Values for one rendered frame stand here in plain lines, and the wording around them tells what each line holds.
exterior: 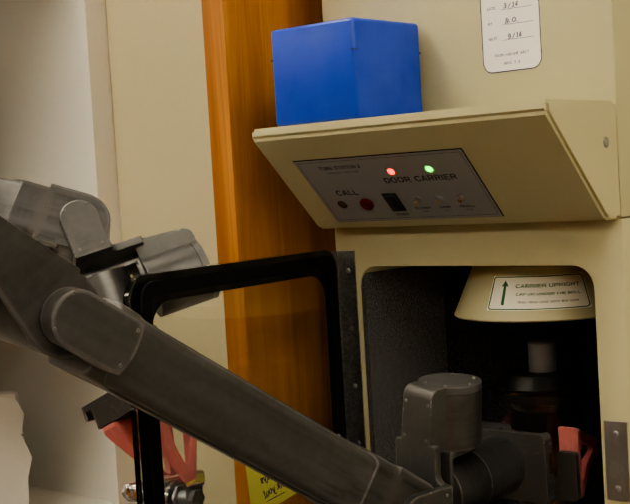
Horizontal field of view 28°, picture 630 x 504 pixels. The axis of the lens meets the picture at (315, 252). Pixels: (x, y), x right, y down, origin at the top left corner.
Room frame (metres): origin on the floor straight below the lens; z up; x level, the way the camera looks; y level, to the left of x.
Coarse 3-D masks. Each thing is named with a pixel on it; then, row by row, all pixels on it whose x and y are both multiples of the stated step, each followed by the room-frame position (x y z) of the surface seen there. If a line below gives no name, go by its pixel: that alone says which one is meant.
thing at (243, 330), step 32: (128, 288) 1.01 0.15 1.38; (256, 288) 1.14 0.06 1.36; (288, 288) 1.18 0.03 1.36; (320, 288) 1.23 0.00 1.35; (160, 320) 1.03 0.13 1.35; (192, 320) 1.07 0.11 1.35; (224, 320) 1.10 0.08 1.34; (256, 320) 1.14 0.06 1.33; (288, 320) 1.18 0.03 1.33; (320, 320) 1.23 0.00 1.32; (224, 352) 1.10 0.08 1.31; (256, 352) 1.14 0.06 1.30; (288, 352) 1.18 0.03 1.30; (320, 352) 1.22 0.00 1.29; (256, 384) 1.14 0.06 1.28; (288, 384) 1.18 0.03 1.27; (320, 384) 1.22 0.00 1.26; (320, 416) 1.22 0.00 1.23; (192, 448) 1.06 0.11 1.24; (192, 480) 1.05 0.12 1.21; (224, 480) 1.09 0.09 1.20; (256, 480) 1.13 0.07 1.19
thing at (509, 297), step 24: (480, 288) 1.20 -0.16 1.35; (504, 288) 1.17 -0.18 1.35; (528, 288) 1.16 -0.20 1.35; (552, 288) 1.16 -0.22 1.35; (576, 288) 1.16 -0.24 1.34; (456, 312) 1.23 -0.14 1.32; (480, 312) 1.18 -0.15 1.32; (504, 312) 1.16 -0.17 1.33; (528, 312) 1.15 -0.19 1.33; (552, 312) 1.15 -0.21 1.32; (576, 312) 1.15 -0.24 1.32
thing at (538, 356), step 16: (528, 352) 1.24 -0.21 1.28; (544, 352) 1.23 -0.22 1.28; (528, 368) 1.26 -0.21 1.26; (544, 368) 1.23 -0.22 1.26; (560, 368) 1.25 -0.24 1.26; (576, 368) 1.24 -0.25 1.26; (512, 384) 1.22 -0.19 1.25; (528, 384) 1.21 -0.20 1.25; (544, 384) 1.20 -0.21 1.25; (560, 384) 1.20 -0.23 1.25; (576, 384) 1.21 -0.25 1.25
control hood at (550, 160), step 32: (288, 128) 1.16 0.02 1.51; (320, 128) 1.13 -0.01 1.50; (352, 128) 1.11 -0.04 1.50; (384, 128) 1.09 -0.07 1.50; (416, 128) 1.07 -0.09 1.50; (448, 128) 1.05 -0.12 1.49; (480, 128) 1.03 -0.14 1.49; (512, 128) 1.01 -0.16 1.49; (544, 128) 0.99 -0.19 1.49; (576, 128) 1.01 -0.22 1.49; (608, 128) 1.05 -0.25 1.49; (288, 160) 1.19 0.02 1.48; (480, 160) 1.06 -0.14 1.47; (512, 160) 1.04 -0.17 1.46; (544, 160) 1.02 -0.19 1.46; (576, 160) 1.01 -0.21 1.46; (608, 160) 1.05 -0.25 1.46; (512, 192) 1.07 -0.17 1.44; (544, 192) 1.06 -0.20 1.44; (576, 192) 1.04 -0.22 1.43; (608, 192) 1.05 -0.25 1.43; (320, 224) 1.25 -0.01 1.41; (352, 224) 1.22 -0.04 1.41; (384, 224) 1.20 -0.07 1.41; (416, 224) 1.18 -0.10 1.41; (448, 224) 1.16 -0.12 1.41
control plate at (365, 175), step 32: (320, 160) 1.16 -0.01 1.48; (352, 160) 1.14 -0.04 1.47; (384, 160) 1.12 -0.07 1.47; (416, 160) 1.10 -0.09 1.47; (448, 160) 1.08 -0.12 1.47; (320, 192) 1.20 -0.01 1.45; (352, 192) 1.18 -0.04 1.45; (384, 192) 1.16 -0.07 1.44; (416, 192) 1.13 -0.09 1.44; (448, 192) 1.11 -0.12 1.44; (480, 192) 1.09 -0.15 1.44
